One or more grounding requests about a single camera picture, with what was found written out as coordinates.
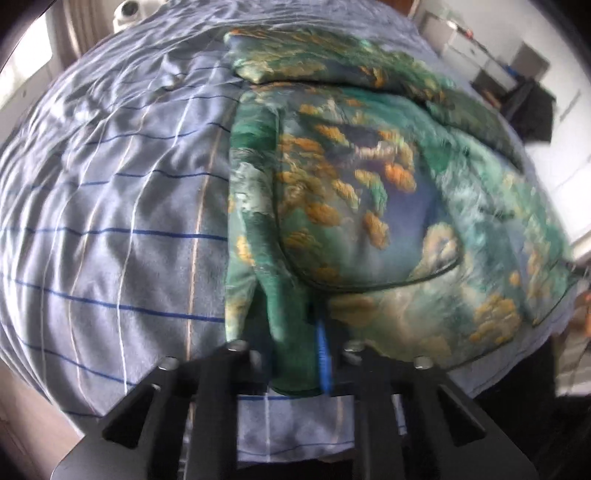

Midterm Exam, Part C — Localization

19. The white desk fan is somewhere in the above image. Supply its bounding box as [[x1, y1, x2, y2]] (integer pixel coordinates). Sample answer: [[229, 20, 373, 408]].
[[113, 0, 143, 29]]

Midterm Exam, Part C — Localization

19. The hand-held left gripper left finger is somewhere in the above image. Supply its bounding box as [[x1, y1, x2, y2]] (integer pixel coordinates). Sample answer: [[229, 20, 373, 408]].
[[51, 340, 265, 480]]

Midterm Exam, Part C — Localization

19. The green patterned padded jacket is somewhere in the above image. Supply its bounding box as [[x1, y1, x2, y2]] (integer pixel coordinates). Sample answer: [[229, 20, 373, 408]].
[[224, 27, 578, 398]]

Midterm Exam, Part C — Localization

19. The white desk with drawers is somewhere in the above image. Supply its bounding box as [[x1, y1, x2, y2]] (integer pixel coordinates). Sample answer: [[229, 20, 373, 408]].
[[422, 11, 520, 93]]

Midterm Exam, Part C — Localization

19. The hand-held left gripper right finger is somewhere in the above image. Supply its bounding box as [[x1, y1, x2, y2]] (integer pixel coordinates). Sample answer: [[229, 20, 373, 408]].
[[315, 320, 539, 480]]

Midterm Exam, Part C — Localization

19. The white wardrobe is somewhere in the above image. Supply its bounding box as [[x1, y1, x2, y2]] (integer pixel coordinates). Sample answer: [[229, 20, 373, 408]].
[[522, 28, 591, 252]]

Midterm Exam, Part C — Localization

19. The beige curtain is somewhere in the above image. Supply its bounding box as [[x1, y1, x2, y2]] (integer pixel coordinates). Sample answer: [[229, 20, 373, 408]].
[[46, 0, 114, 63]]

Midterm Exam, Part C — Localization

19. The blue checked duvet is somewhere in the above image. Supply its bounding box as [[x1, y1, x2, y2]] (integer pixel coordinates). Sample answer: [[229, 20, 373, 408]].
[[0, 0, 578, 462]]

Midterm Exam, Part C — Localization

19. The window with sheer curtain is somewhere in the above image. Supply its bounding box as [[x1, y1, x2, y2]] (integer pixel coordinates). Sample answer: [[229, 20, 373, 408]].
[[0, 14, 52, 114]]

